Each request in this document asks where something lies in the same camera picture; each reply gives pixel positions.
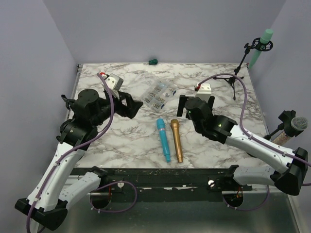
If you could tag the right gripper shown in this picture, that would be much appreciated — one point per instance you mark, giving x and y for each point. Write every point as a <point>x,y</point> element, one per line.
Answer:
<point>181,105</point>

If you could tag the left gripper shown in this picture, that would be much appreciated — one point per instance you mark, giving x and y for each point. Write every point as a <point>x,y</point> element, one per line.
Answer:
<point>132,106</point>

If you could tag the blue microphone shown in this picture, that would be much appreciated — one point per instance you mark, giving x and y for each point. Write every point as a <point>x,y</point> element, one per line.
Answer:
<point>161,127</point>

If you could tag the black blue-microphone desk stand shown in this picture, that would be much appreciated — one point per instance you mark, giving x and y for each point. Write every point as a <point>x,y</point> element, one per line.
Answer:
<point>69,103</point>

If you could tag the silver mesh head microphone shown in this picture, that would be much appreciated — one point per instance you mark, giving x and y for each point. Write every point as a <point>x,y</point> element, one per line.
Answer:
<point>293,126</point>

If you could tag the black shock mount desk stand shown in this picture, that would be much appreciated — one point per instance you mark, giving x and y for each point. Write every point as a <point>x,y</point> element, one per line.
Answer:
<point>59,138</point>

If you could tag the black stand holding silver microphone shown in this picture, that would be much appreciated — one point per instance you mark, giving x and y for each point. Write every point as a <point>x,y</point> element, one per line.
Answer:
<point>286,117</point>

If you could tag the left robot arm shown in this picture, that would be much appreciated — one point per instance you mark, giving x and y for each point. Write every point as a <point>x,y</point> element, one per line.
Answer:
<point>49,203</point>

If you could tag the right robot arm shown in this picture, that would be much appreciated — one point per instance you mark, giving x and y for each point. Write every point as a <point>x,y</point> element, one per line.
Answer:
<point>286,168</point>

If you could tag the gold microphone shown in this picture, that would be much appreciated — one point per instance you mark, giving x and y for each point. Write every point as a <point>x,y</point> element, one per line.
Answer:
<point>177,142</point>

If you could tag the black tripod microphone stand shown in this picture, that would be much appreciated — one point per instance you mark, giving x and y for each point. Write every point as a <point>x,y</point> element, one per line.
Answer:
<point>231,80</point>

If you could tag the mint green microphone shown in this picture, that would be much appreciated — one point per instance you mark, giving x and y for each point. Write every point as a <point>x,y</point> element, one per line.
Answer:
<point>260,45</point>

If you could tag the clear plastic packet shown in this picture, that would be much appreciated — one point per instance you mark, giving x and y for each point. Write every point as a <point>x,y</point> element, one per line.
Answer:
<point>158,93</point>

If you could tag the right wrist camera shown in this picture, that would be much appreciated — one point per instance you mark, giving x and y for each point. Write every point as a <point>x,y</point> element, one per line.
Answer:
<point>203,91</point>

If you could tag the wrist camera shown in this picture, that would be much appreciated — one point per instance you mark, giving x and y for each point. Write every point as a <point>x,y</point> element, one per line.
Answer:
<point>203,91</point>
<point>114,82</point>

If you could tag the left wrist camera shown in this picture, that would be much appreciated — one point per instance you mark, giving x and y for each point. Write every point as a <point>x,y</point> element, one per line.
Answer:
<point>114,82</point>

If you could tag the green handled screwdriver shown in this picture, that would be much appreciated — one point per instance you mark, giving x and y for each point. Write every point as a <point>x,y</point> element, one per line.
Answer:
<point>153,62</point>

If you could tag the aluminium frame rail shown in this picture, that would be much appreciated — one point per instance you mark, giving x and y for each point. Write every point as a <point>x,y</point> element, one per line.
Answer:
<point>256,187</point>

